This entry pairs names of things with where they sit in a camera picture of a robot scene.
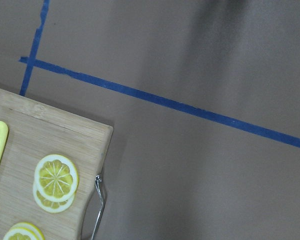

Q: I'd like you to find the upper top lemon slice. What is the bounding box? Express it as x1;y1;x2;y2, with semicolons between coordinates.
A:
34;154;79;202

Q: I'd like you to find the lemon slice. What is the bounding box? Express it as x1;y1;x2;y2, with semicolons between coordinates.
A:
34;154;79;202
3;227;39;240
32;182;75;214
10;221;45;240

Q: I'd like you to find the bamboo cutting board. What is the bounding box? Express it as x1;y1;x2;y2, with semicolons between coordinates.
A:
0;89;113;240

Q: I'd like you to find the upper bottom lemon slice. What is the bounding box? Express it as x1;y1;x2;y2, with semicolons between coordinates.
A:
32;182;75;214

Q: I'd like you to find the metal cutting board handle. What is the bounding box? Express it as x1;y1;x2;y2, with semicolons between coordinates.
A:
90;174;106;240

